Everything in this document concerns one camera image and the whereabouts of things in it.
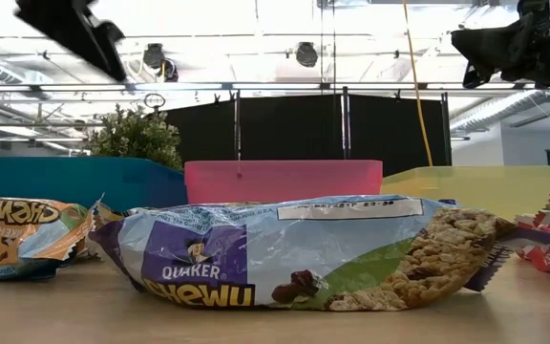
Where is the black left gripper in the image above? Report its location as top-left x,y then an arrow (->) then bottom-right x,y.
14,0 -> 128,82

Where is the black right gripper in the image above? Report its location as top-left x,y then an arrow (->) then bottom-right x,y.
450,0 -> 550,92

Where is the orange Chewy granola bar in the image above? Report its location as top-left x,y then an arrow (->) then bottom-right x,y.
0,196 -> 95,282

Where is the blue Chewy granola bar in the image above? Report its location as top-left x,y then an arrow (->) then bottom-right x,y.
88,193 -> 518,312

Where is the black ceiling spotlight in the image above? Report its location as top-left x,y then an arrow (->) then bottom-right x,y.
141,42 -> 167,71
295,41 -> 320,69

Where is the small green potted plant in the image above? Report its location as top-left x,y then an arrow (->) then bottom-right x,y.
83,103 -> 185,173

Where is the yellow plastic tray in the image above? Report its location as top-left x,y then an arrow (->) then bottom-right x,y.
380,164 -> 550,222

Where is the blue plastic tray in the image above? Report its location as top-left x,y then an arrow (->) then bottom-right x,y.
0,156 -> 189,212

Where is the black partition screen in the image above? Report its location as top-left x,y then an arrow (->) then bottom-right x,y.
163,93 -> 452,177

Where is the red plastic tray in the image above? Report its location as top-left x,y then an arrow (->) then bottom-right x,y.
183,159 -> 385,205

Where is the yellow hanging cable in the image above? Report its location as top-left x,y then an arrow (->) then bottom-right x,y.
401,0 -> 434,167

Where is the black aluminium rig frame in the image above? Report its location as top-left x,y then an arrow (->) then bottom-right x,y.
0,80 -> 550,95

